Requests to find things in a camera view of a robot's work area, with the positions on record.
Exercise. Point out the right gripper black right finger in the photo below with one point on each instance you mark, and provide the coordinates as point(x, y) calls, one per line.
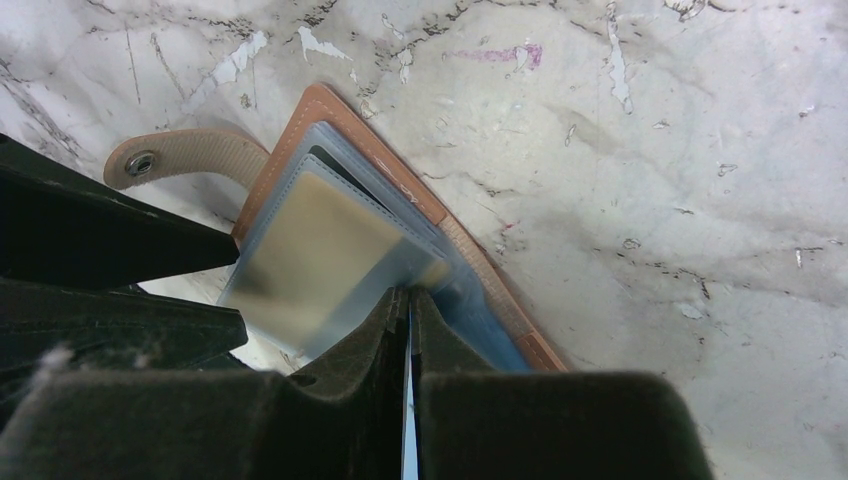
point(476, 422)

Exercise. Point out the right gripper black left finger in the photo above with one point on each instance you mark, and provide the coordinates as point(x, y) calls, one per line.
point(340, 417)

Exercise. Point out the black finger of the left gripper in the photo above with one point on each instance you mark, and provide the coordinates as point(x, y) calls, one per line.
point(61, 228)
point(48, 329)

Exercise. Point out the brown leather card holder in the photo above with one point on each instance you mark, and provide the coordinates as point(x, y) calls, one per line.
point(325, 136)

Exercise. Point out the gold card in holder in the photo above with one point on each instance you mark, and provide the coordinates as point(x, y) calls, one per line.
point(322, 264)

